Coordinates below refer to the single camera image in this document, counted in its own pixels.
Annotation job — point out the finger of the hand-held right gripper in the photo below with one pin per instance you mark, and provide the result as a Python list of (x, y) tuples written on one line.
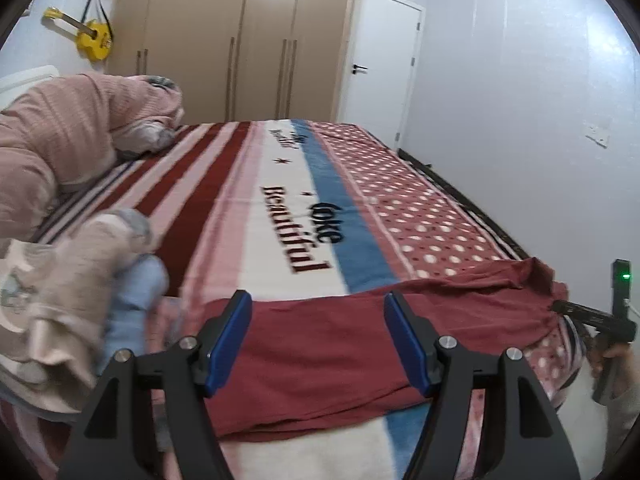
[(580, 311)]

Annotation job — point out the wooden wardrobe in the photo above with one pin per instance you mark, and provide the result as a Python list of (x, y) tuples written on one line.
[(260, 35)]

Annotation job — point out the yellow guitar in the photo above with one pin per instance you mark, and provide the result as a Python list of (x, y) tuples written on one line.
[(92, 42)]

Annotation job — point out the person's right forearm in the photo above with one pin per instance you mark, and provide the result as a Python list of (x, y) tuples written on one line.
[(625, 420)]

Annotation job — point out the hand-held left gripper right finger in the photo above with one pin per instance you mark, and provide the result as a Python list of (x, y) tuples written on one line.
[(407, 345)]

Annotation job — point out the dark baseboard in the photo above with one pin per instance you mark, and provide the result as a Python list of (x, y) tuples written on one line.
[(492, 222)]

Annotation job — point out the pink quilt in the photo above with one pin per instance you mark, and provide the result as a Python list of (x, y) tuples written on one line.
[(60, 125)]

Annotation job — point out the red pants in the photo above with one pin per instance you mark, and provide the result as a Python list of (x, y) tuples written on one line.
[(325, 350)]

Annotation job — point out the white wall socket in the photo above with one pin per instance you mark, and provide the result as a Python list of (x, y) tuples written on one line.
[(598, 133)]

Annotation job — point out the striped dotted printed blanket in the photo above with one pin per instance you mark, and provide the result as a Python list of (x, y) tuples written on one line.
[(225, 185)]

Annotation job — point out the white headboard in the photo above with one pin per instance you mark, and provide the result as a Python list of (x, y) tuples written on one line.
[(25, 82)]

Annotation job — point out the person's right hand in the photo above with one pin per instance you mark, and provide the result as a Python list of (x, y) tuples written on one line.
[(625, 365)]

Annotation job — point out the light blue cloth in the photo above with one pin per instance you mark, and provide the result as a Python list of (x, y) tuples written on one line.
[(135, 305)]

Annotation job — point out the pile of folded clothes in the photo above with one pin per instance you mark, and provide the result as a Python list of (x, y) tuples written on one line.
[(50, 300)]

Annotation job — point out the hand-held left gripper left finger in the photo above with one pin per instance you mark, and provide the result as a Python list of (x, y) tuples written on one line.
[(227, 345)]

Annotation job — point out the white door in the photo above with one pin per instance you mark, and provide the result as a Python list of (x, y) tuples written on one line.
[(380, 60)]

